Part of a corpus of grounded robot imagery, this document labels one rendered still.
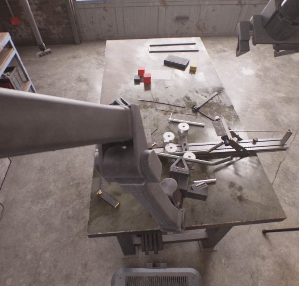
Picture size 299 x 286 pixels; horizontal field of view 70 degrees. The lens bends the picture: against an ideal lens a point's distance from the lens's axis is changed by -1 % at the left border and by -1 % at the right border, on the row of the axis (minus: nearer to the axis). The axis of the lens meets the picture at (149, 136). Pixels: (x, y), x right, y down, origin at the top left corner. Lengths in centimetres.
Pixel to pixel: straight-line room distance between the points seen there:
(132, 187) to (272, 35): 41
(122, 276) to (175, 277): 30
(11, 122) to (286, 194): 216
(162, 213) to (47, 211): 154
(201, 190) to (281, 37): 49
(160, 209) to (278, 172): 187
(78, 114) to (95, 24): 370
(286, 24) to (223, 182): 67
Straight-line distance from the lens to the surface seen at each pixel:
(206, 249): 179
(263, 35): 54
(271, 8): 53
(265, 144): 116
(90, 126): 27
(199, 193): 77
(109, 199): 92
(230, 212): 95
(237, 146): 103
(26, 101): 20
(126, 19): 387
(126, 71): 154
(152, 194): 47
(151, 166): 37
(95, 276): 177
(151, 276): 147
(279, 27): 52
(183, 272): 148
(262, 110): 285
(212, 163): 85
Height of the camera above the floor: 172
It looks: 50 degrees down
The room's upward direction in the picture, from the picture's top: straight up
